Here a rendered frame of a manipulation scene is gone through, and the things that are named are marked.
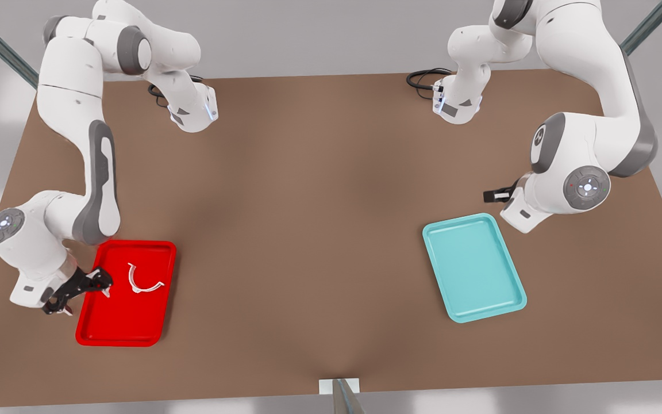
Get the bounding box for white frame post foot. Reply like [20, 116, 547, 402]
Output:
[319, 378, 361, 396]

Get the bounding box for black cable loop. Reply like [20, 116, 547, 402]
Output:
[148, 74, 205, 108]
[406, 68, 453, 102]

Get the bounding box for teal rectangular tray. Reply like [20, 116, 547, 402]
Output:
[422, 213, 528, 324]

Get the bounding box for white drainage pipe clamp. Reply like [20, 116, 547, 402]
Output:
[127, 262, 166, 295]

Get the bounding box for red rectangular tray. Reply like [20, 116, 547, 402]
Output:
[75, 240, 178, 348]

